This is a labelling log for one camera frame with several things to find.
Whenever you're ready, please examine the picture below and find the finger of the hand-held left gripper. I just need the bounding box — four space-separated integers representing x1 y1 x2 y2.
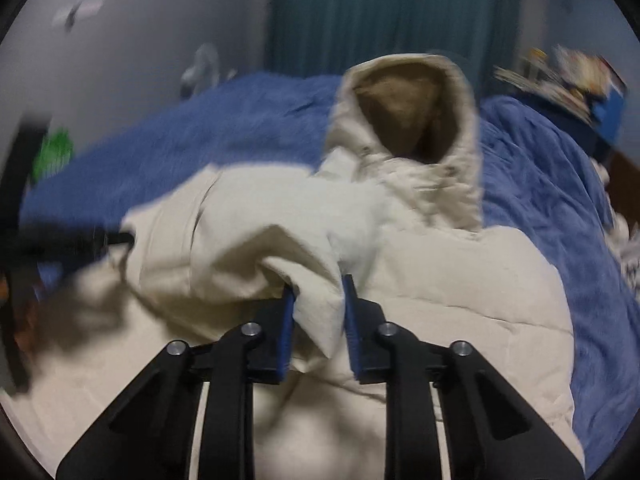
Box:
30 227 137 267

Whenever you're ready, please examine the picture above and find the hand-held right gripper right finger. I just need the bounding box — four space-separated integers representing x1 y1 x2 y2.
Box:
342 274 585 480

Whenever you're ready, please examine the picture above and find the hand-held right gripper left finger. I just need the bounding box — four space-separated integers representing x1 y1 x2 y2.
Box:
56 284 298 480

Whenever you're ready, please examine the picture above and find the cream hooded jacket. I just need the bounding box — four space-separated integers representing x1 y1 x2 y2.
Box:
10 52 576 480

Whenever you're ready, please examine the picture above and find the green object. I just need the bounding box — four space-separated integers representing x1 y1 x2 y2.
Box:
32 129 75 183

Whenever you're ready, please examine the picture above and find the blue fleece blanket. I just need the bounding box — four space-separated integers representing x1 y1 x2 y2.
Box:
22 72 640 466

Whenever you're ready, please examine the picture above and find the white fan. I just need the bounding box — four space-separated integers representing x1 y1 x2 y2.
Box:
180 42 236 96

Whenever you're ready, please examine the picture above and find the brown wooden furniture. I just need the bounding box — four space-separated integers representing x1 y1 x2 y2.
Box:
606 149 640 221

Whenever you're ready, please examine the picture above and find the teal curtain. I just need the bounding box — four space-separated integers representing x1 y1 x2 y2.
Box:
265 0 523 96

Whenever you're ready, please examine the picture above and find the colourful clutter pile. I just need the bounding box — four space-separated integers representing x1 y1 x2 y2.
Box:
492 45 628 126

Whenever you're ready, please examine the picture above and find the blue box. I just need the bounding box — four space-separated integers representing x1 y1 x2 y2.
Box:
590 87 629 157

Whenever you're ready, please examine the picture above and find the white wall fixture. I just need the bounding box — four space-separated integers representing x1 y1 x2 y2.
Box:
52 0 106 28

